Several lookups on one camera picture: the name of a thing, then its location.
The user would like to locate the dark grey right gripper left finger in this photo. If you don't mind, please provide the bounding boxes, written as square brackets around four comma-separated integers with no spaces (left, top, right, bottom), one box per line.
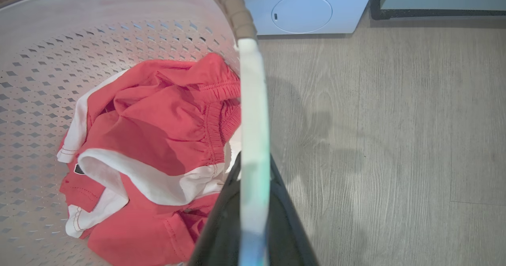
[187,152,242,266]

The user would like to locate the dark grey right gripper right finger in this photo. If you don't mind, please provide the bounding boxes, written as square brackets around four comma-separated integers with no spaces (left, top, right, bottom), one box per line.
[268,155,320,266]

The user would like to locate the white perforated laundry basket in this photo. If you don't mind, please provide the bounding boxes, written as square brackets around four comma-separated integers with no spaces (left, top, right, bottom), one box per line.
[0,0,272,266]

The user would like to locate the red and white shorts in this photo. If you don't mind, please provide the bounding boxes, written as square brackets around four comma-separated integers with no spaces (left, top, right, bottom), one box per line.
[57,53,242,266]

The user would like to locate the white washing machine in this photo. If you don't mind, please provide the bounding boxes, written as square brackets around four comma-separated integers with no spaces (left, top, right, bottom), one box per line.
[233,0,378,35]

